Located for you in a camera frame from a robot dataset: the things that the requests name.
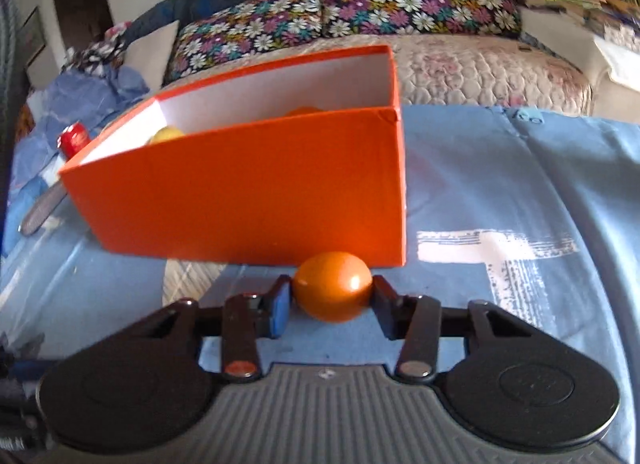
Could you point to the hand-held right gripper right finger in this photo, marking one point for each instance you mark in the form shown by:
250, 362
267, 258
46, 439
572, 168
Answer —
385, 309

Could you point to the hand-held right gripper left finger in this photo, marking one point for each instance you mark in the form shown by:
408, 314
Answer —
279, 309

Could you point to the small orange tomato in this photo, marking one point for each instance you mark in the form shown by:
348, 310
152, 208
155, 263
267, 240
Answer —
330, 289

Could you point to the orange cardboard box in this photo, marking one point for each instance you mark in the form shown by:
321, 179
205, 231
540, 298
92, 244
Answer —
250, 194

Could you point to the large yellow pear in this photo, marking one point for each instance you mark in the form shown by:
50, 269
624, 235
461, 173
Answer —
167, 136

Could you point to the blue printed tablecloth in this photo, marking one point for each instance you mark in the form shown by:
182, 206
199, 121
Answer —
500, 183

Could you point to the grey metal knife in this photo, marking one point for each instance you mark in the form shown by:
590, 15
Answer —
42, 209

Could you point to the red can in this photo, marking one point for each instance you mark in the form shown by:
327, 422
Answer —
75, 141

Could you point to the white pillow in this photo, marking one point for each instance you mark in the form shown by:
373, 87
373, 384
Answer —
155, 53

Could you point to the crumpled blue cloth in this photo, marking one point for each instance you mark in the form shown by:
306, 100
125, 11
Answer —
85, 93

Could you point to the black white floral cloth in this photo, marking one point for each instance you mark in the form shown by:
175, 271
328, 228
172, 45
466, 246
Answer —
97, 51

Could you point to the small framed picture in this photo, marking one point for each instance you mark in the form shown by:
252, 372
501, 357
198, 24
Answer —
32, 36

